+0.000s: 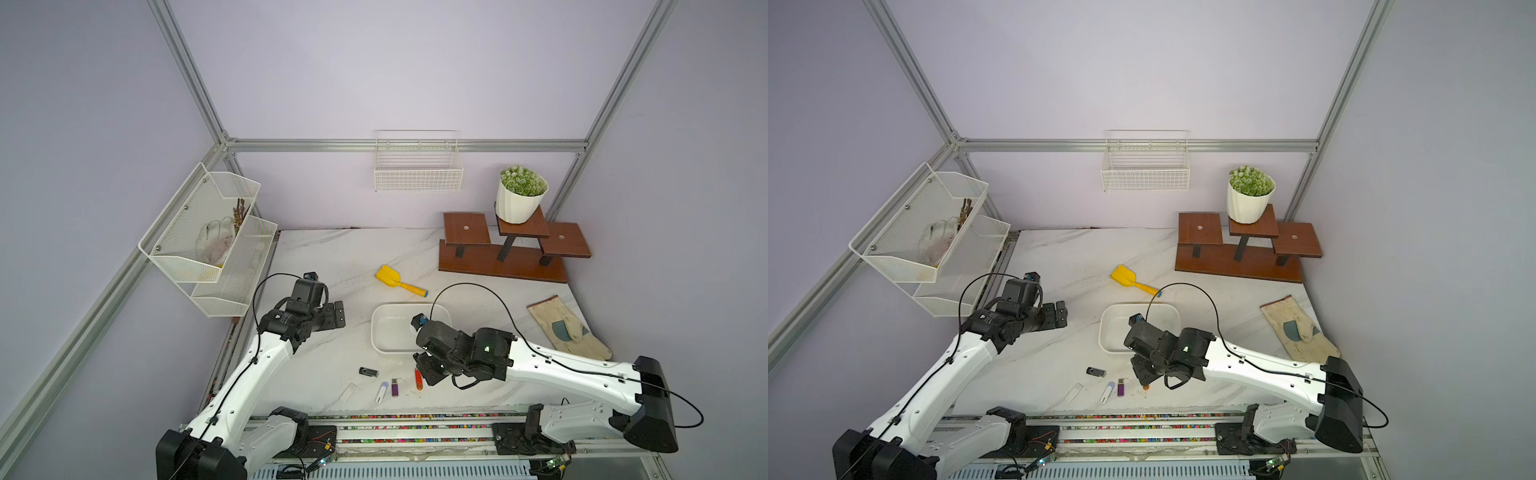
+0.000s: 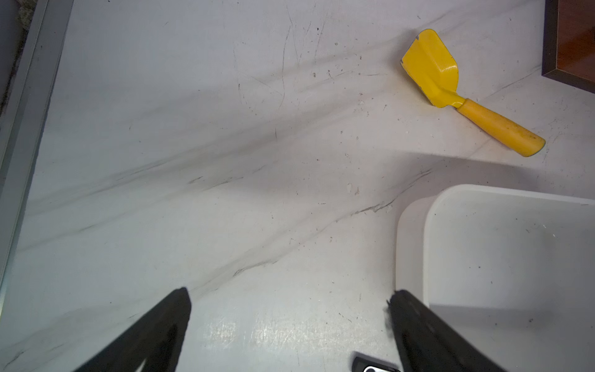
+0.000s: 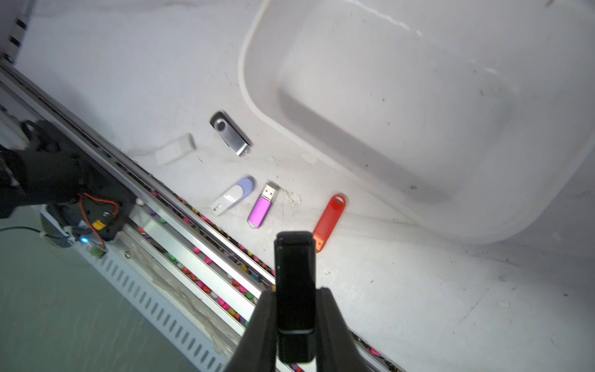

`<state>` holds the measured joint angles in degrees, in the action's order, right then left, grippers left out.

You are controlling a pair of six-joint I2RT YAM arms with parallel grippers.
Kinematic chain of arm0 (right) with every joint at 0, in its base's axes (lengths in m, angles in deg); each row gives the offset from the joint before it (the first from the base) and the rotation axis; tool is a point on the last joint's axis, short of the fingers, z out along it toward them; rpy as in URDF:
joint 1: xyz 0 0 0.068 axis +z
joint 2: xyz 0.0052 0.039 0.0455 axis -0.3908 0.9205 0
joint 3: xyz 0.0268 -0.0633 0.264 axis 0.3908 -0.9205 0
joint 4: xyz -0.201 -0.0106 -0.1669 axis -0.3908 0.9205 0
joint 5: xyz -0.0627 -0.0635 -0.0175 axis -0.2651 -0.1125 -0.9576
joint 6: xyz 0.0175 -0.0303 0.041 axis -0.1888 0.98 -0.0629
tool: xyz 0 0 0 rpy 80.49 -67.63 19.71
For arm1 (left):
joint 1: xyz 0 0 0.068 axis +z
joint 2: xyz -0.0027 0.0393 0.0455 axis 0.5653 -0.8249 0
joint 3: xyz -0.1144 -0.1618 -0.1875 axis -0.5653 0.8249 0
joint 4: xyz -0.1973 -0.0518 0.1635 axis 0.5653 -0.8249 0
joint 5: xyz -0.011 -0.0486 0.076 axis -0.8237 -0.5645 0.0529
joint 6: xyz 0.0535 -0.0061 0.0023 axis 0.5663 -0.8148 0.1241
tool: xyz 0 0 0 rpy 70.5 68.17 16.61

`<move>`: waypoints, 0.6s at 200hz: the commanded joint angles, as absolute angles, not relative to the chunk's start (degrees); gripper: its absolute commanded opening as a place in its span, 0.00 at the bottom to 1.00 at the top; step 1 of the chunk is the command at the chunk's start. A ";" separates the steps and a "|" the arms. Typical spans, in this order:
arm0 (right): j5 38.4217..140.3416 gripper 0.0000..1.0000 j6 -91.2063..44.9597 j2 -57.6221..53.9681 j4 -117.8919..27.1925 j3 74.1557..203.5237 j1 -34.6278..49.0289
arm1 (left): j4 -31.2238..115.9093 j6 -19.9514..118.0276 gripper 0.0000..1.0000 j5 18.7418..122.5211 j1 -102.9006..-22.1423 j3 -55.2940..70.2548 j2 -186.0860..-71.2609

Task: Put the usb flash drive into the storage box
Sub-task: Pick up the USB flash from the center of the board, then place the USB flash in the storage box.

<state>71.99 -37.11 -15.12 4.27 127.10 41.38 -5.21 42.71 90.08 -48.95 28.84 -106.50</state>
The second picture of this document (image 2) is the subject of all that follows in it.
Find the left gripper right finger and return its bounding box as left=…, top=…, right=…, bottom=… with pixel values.
left=388, top=290, right=503, bottom=372

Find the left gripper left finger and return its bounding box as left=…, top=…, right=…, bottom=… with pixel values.
left=77, top=288, right=192, bottom=371

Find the black swivel usb drive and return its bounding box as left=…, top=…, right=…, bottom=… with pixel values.
left=351, top=356, right=399, bottom=372

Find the white storage box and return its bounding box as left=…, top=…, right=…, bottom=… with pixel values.
left=395, top=184, right=594, bottom=371

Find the yellow toy shovel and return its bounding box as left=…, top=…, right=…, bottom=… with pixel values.
left=400, top=28, right=547, bottom=158

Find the brown wooden step shelf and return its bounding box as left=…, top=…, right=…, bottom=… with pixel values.
left=542, top=0, right=594, bottom=93

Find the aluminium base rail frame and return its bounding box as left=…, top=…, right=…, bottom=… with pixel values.
left=1, top=1, right=74, bottom=297

